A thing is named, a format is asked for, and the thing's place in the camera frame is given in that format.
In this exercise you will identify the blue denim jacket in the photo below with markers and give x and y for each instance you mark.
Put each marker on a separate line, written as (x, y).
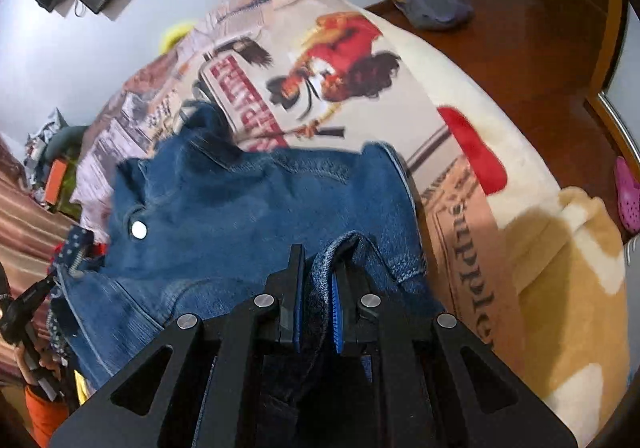
(225, 208)

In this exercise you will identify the pink clog shoe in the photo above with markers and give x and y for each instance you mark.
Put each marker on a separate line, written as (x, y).
(629, 195)

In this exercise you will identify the pile of household clutter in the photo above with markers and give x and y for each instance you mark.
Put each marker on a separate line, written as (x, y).
(42, 140)

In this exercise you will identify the green patterned cloth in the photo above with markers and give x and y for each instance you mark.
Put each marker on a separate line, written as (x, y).
(70, 198)

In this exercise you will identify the cream brown fleece blanket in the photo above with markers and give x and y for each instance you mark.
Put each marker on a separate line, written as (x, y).
(550, 303)

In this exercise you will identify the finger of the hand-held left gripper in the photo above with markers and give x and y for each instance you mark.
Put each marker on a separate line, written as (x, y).
(27, 300)

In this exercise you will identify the white wardrobe sliding door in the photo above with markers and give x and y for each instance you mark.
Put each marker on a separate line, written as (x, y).
(620, 92)

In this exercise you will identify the printed bed sheet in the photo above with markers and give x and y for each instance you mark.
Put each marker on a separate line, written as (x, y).
(350, 137)

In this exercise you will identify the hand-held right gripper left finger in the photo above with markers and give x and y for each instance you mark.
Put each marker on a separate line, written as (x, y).
(298, 328)

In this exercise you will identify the person's left forearm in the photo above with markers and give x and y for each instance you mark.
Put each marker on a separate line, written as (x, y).
(47, 415)

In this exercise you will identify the orange box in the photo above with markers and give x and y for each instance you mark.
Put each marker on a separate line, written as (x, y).
(55, 182)

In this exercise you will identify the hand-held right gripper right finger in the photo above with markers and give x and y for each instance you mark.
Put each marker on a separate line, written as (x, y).
(336, 313)

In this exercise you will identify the navy polka dot cloth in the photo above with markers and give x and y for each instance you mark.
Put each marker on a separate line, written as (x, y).
(72, 248)

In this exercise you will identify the striped pink curtain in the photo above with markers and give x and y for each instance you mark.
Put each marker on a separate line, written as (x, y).
(25, 238)

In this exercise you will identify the person's left hand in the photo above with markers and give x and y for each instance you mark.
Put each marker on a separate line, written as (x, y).
(24, 364)

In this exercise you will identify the dark grey cushion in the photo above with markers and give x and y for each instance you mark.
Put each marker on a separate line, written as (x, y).
(67, 140)

